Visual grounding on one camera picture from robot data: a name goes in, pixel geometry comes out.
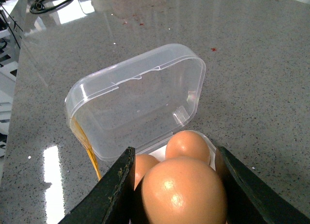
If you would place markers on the brown egg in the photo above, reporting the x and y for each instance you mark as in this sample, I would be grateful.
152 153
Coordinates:
189 144
183 190
144 162

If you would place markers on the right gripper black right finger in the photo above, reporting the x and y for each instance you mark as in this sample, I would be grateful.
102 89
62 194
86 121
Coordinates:
250 200

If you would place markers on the clear plastic egg box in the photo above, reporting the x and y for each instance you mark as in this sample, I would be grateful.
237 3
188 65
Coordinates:
140 102

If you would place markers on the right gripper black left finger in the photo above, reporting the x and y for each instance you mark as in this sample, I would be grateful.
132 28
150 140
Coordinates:
109 202

